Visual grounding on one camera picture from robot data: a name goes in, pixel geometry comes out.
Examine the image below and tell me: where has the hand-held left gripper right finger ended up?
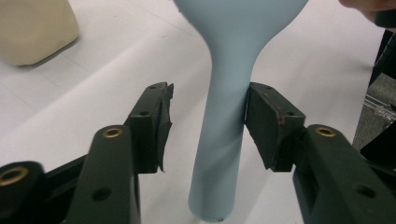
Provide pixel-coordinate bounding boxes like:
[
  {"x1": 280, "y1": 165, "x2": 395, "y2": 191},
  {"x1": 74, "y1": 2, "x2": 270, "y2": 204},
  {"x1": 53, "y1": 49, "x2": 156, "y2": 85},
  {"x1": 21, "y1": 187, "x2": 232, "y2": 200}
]
[{"x1": 245, "y1": 81, "x2": 396, "y2": 224}]

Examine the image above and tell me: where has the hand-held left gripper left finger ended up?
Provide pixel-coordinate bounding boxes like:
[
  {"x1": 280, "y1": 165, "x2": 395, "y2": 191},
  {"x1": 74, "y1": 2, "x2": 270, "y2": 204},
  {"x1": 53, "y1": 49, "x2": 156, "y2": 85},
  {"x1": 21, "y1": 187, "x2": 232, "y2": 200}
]
[{"x1": 64, "y1": 81, "x2": 175, "y2": 224}]

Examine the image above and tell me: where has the light blue plastic spoon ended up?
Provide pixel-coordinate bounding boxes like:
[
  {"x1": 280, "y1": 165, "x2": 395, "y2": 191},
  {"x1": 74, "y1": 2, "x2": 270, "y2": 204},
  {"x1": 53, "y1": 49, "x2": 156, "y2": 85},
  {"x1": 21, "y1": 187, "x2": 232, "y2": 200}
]
[{"x1": 173, "y1": 0, "x2": 310, "y2": 223}]

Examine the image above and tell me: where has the beige square cup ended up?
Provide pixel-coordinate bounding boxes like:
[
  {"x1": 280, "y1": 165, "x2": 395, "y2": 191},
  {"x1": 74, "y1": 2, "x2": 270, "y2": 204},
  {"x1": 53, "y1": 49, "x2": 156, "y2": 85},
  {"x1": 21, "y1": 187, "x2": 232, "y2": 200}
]
[{"x1": 0, "y1": 0, "x2": 80, "y2": 67}]

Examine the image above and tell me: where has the white paper sheet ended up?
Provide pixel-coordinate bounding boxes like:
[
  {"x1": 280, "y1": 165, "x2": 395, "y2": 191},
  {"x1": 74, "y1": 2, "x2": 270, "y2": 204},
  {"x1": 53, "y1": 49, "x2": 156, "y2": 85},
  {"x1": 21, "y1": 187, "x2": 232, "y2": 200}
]
[{"x1": 0, "y1": 0, "x2": 388, "y2": 224}]

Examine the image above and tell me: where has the aluminium floor rail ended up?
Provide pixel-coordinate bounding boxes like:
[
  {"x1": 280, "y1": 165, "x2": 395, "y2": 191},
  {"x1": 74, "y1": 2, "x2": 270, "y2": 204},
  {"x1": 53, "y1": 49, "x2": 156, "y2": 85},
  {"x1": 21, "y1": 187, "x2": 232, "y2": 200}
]
[{"x1": 362, "y1": 92, "x2": 396, "y2": 121}]

